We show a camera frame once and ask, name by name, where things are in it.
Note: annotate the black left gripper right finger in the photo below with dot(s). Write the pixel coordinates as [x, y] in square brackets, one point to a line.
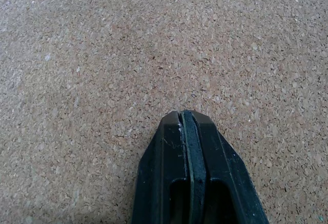
[217, 167]

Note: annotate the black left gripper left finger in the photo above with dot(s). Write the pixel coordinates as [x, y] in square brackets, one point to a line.
[164, 162]

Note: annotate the cork board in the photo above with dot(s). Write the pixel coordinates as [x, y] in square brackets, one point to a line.
[102, 55]

